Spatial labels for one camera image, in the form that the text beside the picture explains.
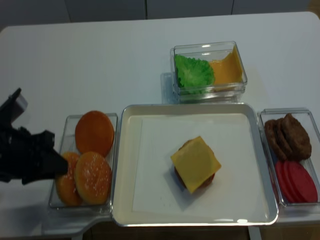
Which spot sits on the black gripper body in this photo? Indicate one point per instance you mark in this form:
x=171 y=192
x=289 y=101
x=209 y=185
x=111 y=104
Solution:
x=23 y=155

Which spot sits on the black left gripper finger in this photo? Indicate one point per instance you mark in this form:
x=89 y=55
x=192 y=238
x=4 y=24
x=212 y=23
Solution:
x=53 y=163

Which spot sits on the sesame bun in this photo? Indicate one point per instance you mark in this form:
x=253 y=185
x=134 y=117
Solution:
x=93 y=178
x=65 y=184

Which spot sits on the green lettuce leaf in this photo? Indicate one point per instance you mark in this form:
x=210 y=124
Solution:
x=193 y=74

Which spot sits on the clear lettuce cheese container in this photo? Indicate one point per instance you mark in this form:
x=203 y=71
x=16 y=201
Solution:
x=173 y=94

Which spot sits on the clear bun container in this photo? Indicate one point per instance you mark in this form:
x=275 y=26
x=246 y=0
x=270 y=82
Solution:
x=68 y=145

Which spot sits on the plain bottom bun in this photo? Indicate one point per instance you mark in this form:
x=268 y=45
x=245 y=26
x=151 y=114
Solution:
x=94 y=132

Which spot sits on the white metal tray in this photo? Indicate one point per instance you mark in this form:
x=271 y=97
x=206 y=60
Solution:
x=127 y=163

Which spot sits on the yellow cheese slice on burger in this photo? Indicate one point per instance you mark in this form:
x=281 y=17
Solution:
x=195 y=163

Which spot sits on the burger patty on tray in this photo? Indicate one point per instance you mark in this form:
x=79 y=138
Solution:
x=184 y=145

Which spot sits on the white paper sheet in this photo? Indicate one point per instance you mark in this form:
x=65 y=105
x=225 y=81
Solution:
x=235 y=194

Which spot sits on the yellow cheese slice in container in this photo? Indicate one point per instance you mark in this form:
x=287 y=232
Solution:
x=227 y=70

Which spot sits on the brown patty back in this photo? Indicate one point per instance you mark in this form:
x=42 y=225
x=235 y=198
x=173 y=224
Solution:
x=272 y=140

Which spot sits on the brown patty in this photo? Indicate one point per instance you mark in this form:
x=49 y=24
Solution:
x=297 y=137
x=272 y=140

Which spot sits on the red tomato slice back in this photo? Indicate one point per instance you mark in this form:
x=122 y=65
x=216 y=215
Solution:
x=281 y=182

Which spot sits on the red tomato slice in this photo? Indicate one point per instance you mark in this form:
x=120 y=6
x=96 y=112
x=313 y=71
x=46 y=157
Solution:
x=300 y=182
x=281 y=182

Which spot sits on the clear patty tomato container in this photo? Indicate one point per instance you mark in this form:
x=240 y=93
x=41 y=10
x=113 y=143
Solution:
x=312 y=164

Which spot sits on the brown patty front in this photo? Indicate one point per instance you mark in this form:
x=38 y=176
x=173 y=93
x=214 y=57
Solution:
x=297 y=137

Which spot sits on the red tomato slice front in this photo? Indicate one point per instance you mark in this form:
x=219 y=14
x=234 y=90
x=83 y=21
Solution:
x=300 y=182

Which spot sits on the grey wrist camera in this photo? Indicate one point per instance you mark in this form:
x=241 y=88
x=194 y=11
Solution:
x=12 y=108

